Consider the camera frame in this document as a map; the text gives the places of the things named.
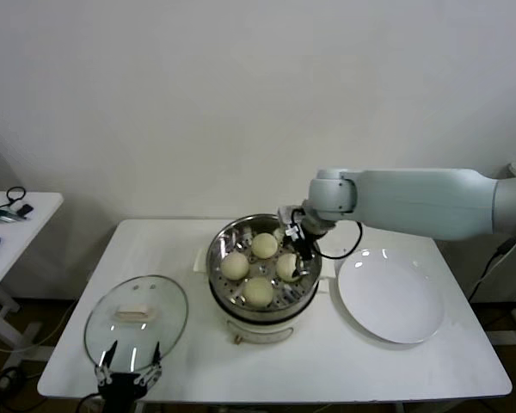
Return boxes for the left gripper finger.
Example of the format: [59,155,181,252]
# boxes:
[94,339,120,384]
[133,341,163,385]

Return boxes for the glass lid with cream handle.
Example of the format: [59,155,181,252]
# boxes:
[83,274,189,373]

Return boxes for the black floor cable bundle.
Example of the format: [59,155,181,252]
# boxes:
[0,365,40,413]

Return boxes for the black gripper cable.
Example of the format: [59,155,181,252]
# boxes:
[77,391,104,413]
[317,221,365,260]

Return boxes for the black power adapter cable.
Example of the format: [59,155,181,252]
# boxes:
[468,236,516,302]

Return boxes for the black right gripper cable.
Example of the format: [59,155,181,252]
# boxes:
[317,221,365,260]

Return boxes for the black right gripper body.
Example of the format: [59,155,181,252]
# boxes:
[283,223,317,262]

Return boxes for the cream electric cooker base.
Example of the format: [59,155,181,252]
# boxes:
[192,247,335,345]

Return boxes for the white steamed baozi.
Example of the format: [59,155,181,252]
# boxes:
[243,276,275,309]
[221,252,251,280]
[274,252,304,284]
[251,232,280,260]

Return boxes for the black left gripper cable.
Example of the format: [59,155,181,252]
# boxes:
[77,391,104,413]

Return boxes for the stainless steel steamer basket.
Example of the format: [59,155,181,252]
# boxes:
[205,213,323,322]

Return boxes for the white side table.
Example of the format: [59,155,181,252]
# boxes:
[0,192,65,367]

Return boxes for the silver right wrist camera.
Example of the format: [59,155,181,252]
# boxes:
[277,205,304,237]

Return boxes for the white round plate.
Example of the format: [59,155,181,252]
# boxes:
[337,247,446,344]

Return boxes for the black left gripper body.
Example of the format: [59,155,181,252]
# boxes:
[97,373,150,413]

